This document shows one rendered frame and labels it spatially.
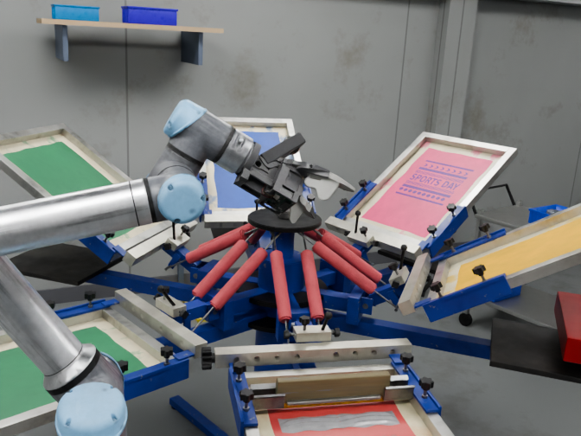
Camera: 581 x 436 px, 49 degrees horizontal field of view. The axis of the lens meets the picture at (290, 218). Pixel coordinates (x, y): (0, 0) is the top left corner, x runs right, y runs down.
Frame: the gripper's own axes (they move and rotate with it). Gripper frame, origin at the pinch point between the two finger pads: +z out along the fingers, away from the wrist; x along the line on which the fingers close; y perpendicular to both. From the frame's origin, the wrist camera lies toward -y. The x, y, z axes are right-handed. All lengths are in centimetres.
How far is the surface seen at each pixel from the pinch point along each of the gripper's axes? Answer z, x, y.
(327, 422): 50, -72, 18
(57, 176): -57, -183, -61
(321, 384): 45, -74, 8
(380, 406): 67, -73, 6
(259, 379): 34, -94, 9
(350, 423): 56, -70, 16
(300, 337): 43, -94, -10
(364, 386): 58, -71, 3
